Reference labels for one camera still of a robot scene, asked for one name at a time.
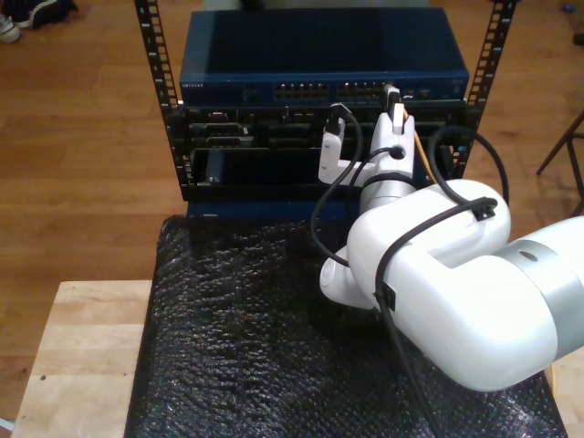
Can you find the small blue object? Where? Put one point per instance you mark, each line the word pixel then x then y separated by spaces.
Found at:
pixel 568 7

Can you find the blue network switch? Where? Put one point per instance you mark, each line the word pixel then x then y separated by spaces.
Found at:
pixel 274 45

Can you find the dark sneaker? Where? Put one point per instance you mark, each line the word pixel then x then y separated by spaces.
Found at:
pixel 45 11

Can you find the black perforated rack post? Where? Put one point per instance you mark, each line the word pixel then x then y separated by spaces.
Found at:
pixel 155 45
pixel 490 50

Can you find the wooden chair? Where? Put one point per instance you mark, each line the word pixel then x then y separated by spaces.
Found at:
pixel 560 144

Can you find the black rack server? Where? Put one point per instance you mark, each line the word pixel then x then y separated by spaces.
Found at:
pixel 228 130

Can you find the blue base box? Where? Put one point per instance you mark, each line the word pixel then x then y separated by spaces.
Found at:
pixel 251 210

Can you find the black rack tray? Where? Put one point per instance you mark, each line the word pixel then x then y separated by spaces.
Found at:
pixel 251 191

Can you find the black bubble wrap mat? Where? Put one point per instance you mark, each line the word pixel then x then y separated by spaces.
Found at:
pixel 228 342

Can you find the white sneaker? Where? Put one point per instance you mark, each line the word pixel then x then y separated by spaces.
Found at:
pixel 8 29

